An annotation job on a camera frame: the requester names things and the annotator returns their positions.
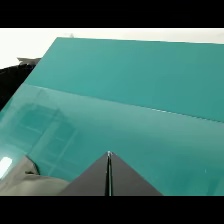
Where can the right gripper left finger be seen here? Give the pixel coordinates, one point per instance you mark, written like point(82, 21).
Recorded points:
point(95, 181)

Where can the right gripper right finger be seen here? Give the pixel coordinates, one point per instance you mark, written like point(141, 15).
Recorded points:
point(128, 181)

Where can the grey T-shirt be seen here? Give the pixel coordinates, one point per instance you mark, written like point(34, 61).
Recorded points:
point(30, 185)

